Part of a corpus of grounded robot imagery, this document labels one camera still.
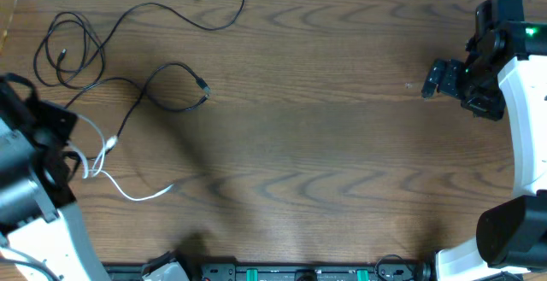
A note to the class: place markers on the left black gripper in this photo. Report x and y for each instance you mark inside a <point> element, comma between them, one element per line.
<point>43,108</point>

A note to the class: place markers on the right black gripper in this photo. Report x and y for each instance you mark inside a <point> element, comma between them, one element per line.
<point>492,107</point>

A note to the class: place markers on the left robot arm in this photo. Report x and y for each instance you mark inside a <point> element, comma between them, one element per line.
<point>42,229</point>

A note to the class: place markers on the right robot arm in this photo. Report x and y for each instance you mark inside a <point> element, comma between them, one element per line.
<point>504,75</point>

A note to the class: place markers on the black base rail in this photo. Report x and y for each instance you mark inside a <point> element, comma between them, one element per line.
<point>175,266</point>

